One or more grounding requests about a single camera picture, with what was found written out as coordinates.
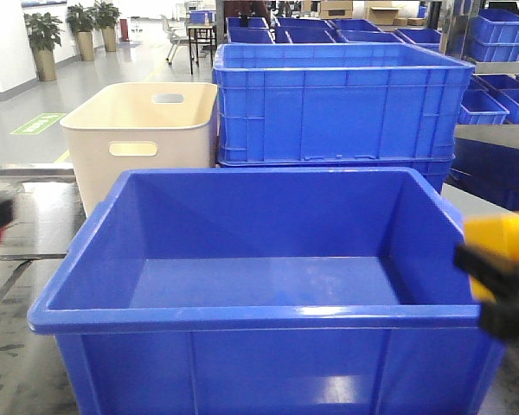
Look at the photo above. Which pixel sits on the potted plant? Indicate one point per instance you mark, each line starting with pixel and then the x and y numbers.
pixel 106 17
pixel 80 20
pixel 44 35

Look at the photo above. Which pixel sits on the potted plant middle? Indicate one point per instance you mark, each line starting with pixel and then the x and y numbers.
pixel 80 20

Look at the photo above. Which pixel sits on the big blue ribbed crate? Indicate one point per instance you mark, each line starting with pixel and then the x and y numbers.
pixel 336 102

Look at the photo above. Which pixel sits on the small blue shelf bin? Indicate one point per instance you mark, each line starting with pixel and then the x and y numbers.
pixel 479 108

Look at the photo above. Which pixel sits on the potted plant left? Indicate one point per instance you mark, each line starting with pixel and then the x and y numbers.
pixel 44 35

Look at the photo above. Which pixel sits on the beige plastic basket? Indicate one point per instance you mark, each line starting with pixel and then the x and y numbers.
pixel 140 125

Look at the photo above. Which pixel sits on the stacked blue bins right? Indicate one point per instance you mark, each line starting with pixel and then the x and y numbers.
pixel 493 36

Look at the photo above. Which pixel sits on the large blue open bin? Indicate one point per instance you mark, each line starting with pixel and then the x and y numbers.
pixel 269 291

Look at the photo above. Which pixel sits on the yellow toy brick block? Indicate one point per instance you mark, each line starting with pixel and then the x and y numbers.
pixel 498 233

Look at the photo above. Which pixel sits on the blue crate under stack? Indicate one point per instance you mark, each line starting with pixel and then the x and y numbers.
pixel 434 170

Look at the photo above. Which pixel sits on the dark wooden table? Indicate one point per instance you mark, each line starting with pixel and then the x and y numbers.
pixel 201 35

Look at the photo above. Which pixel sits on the potted plant right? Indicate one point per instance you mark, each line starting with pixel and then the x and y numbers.
pixel 106 17

